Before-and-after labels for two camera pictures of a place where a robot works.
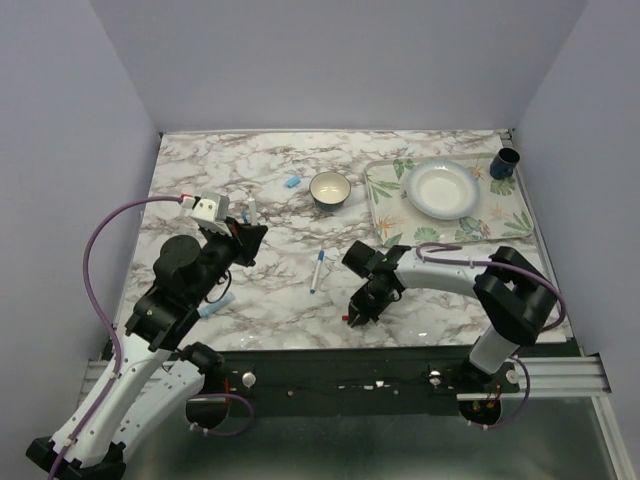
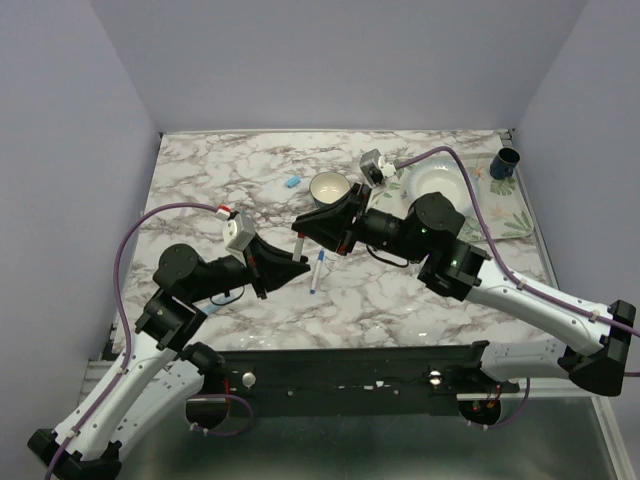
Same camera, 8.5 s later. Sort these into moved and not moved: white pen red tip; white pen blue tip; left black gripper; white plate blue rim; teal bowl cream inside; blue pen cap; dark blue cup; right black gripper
Moved: right black gripper; white pen red tip; left black gripper
Not moved: white pen blue tip; dark blue cup; blue pen cap; white plate blue rim; teal bowl cream inside
